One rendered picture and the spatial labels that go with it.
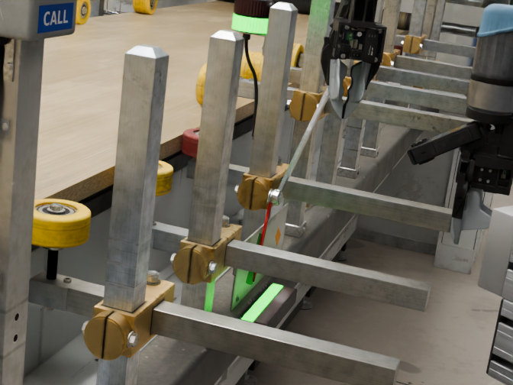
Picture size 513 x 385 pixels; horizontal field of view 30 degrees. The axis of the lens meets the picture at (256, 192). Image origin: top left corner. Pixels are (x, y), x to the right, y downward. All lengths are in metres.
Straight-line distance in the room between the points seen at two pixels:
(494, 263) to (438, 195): 2.92
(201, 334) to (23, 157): 0.39
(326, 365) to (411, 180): 2.95
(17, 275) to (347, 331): 2.43
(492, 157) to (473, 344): 1.87
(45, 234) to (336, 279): 0.40
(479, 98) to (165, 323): 0.60
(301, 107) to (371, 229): 2.39
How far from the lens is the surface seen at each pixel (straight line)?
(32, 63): 0.76
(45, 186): 1.23
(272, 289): 1.51
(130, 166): 1.01
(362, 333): 3.17
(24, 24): 0.72
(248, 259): 1.31
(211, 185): 1.25
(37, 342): 1.37
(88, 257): 1.46
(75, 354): 1.43
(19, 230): 0.79
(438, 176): 3.94
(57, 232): 1.09
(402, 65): 2.48
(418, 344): 3.18
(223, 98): 1.22
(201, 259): 1.25
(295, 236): 1.77
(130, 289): 1.05
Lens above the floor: 1.26
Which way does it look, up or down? 16 degrees down
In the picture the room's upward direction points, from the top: 7 degrees clockwise
